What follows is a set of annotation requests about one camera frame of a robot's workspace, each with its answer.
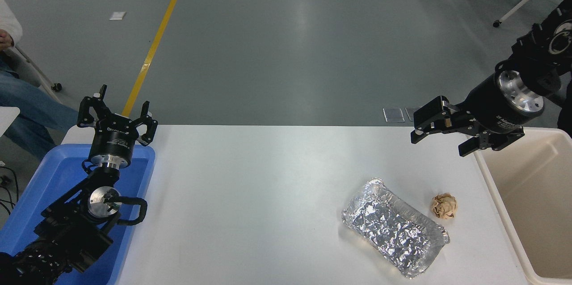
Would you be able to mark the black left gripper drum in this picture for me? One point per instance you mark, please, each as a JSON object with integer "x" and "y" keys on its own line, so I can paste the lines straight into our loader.
{"x": 114, "y": 140}

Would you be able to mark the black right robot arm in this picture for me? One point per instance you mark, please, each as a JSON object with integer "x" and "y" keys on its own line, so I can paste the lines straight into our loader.
{"x": 543, "y": 48}

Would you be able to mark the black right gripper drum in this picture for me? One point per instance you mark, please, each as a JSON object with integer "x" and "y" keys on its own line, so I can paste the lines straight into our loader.
{"x": 489, "y": 106}

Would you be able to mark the crumpled tan paper ball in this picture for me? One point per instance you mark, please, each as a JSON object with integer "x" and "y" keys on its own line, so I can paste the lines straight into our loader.
{"x": 443, "y": 207}

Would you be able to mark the small white side table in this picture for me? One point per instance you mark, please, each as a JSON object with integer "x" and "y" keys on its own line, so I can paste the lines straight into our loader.
{"x": 6, "y": 117}

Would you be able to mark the blue plastic tray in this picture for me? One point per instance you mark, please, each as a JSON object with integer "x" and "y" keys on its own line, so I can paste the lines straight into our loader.
{"x": 58, "y": 173}

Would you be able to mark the large pale bin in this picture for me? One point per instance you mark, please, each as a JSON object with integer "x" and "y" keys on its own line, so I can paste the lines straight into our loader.
{"x": 536, "y": 204}

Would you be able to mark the seated person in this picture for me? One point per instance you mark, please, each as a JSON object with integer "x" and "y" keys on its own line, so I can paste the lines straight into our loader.
{"x": 27, "y": 106}

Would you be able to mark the silver foil tray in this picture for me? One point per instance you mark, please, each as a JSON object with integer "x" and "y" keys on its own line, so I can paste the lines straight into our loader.
{"x": 393, "y": 227}

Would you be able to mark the seated person's hand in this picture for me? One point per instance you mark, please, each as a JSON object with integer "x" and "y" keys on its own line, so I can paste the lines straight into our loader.
{"x": 4, "y": 40}

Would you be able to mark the seated person's wheeled chair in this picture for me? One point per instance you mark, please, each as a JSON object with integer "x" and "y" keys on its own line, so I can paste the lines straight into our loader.
{"x": 38, "y": 73}

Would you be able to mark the clear floor plate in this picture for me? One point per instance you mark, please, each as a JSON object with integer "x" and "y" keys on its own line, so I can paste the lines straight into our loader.
{"x": 410, "y": 113}
{"x": 393, "y": 115}

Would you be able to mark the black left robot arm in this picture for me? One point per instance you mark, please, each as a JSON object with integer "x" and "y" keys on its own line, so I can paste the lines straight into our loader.
{"x": 67, "y": 236}

